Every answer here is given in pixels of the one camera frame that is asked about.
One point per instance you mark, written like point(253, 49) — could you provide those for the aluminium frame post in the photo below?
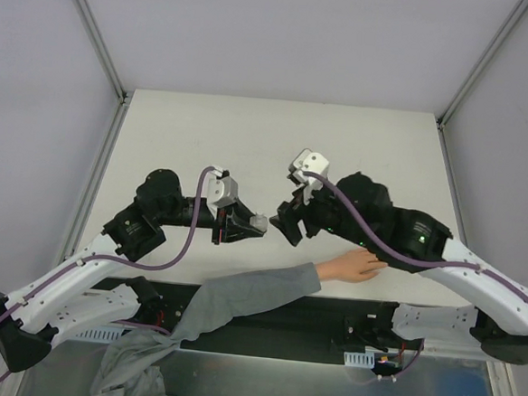
point(100, 48)
point(483, 62)

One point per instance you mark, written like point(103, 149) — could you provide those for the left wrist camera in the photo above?
point(222, 190)

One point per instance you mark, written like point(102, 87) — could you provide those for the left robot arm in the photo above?
point(36, 318)

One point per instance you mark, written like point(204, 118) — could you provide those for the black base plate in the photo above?
point(310, 330)

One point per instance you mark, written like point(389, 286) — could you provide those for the left aluminium frame post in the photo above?
point(100, 48)

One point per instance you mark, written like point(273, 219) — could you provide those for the mannequin hand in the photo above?
point(354, 266)

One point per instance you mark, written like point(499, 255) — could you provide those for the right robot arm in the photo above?
point(361, 211)

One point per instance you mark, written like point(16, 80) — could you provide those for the right aluminium frame post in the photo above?
point(483, 62)

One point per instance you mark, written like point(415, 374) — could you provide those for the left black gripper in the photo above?
point(219, 225)

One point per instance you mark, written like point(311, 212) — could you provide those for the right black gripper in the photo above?
point(307, 219)

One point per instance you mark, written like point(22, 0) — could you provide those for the grey shirt sleeve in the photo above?
point(128, 368)

